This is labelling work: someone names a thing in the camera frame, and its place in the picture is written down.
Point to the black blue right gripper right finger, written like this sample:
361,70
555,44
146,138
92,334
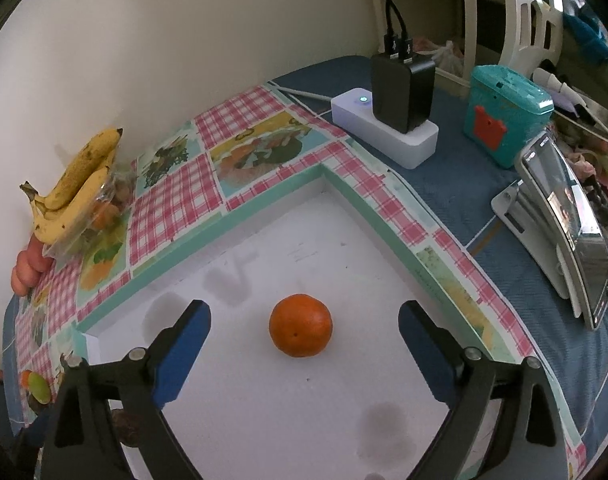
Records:
527,440

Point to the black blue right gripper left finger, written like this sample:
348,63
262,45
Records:
81,442

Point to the small green mango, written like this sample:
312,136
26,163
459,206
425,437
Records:
38,388

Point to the large orange tangerine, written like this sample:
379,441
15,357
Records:
300,326

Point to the large dark wrinkled avocado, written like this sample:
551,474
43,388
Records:
126,428

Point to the small orange tangerine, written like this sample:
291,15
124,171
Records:
25,379

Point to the small pink apple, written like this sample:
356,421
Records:
18,286

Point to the clear plastic fruit container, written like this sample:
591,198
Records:
102,213

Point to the lower yellow banana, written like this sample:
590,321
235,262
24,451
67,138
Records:
49,230

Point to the white tray with teal rim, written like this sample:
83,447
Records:
360,409

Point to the smartphone with lit screen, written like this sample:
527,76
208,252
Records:
551,195

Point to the upper spotted yellow banana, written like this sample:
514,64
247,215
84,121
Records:
85,162

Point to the pink checkered fruit tablecloth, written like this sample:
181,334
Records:
236,162

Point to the teal plastic box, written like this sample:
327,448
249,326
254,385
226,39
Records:
505,111

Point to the black power adapter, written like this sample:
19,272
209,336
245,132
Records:
402,91

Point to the white power strip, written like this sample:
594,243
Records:
353,111

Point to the white lattice chair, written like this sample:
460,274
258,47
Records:
533,34

